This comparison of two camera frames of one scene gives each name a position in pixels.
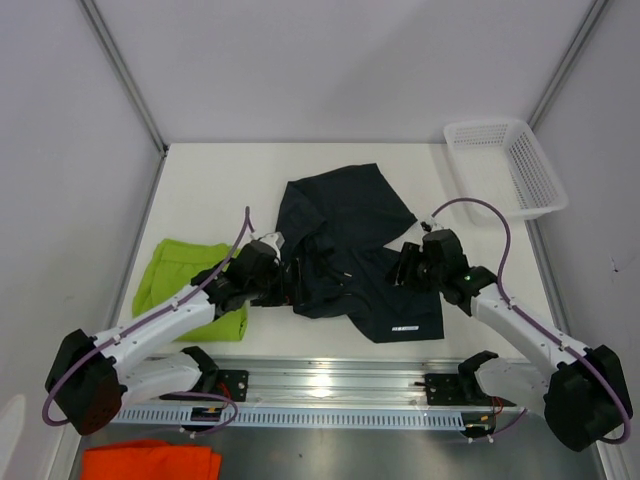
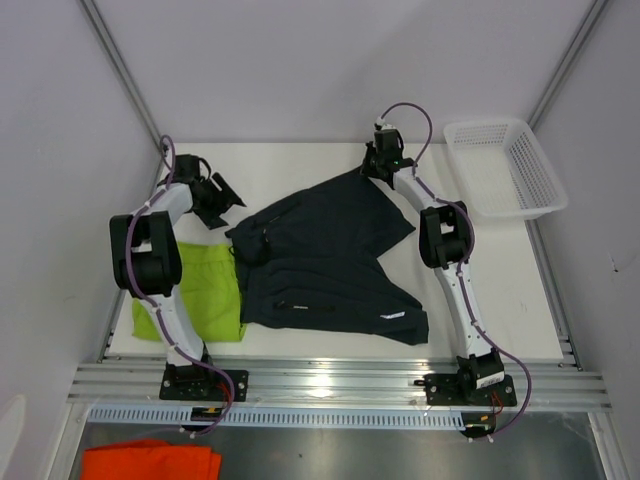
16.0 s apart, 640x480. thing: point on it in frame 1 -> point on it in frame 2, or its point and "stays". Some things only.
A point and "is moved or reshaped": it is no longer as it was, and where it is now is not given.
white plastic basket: [502, 162] stays
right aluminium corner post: [593, 17] stays
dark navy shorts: [335, 228] is moved or reshaped
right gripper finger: [410, 269] -> [367, 168]
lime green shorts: [171, 269] stays
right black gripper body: [432, 275] -> [379, 160]
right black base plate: [452, 389] stays
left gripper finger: [293, 275] -> [225, 198]
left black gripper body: [255, 286] -> [204, 209]
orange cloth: [151, 460] stays
